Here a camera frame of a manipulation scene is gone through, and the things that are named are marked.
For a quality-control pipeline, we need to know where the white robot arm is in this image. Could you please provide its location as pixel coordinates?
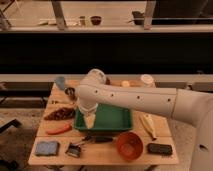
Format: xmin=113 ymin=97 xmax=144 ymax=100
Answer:
xmin=76 ymin=69 xmax=213 ymax=171

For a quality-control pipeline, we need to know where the green plastic tray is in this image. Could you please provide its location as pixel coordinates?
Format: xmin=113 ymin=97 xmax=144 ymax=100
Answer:
xmin=74 ymin=104 xmax=133 ymax=132

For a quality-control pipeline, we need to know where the metal cup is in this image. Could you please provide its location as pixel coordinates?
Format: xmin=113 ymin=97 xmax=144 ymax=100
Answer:
xmin=65 ymin=87 xmax=76 ymax=100

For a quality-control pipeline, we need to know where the small black brush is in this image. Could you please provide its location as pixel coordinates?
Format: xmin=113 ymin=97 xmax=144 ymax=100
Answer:
xmin=66 ymin=143 xmax=81 ymax=158

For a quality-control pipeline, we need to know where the orange carrot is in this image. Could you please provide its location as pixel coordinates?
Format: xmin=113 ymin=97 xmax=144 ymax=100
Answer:
xmin=45 ymin=124 xmax=72 ymax=135

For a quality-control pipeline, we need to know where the purple bowl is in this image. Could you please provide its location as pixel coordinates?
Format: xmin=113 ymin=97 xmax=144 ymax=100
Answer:
xmin=106 ymin=77 xmax=111 ymax=85

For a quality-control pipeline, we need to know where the light blue cup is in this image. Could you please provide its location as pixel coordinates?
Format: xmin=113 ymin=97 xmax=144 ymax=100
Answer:
xmin=54 ymin=76 xmax=66 ymax=90

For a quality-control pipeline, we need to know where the red bowl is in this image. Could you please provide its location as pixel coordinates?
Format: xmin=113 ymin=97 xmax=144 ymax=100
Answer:
xmin=116 ymin=132 xmax=143 ymax=161

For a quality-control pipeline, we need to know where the small orange fruit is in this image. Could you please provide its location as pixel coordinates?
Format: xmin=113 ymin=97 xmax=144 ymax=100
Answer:
xmin=121 ymin=80 xmax=130 ymax=87

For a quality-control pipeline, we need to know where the blue sponge cloth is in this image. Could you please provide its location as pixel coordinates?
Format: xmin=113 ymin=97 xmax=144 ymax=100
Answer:
xmin=35 ymin=141 xmax=60 ymax=156

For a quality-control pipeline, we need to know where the wooden table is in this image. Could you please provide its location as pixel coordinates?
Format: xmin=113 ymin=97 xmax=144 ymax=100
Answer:
xmin=28 ymin=85 xmax=179 ymax=166

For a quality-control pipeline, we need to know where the black rectangular block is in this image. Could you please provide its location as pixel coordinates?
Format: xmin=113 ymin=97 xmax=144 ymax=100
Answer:
xmin=147 ymin=143 xmax=173 ymax=156

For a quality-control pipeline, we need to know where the small jar on shelf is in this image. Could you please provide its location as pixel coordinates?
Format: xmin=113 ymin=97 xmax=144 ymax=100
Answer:
xmin=79 ymin=16 xmax=86 ymax=26

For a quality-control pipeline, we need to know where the dark bowl on shelf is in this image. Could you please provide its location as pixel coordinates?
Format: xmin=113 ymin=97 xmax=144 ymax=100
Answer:
xmin=90 ymin=16 xmax=102 ymax=25

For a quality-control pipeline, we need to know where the dark pot on shelf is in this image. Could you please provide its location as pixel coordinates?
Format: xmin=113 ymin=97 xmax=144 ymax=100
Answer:
xmin=132 ymin=11 xmax=144 ymax=25

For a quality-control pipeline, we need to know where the black handled tool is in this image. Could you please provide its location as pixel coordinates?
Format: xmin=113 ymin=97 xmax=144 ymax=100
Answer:
xmin=79 ymin=136 xmax=113 ymax=145

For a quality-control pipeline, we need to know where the left metal shelf post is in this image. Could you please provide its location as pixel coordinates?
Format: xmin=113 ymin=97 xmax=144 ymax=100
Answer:
xmin=51 ymin=0 xmax=67 ymax=30

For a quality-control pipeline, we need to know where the metal shelf post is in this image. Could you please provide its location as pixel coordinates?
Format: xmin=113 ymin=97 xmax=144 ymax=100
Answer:
xmin=143 ymin=0 xmax=156 ymax=30
xmin=51 ymin=0 xmax=67 ymax=30

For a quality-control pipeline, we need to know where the right metal shelf post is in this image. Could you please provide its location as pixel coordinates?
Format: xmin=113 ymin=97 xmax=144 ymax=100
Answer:
xmin=143 ymin=0 xmax=156 ymax=30

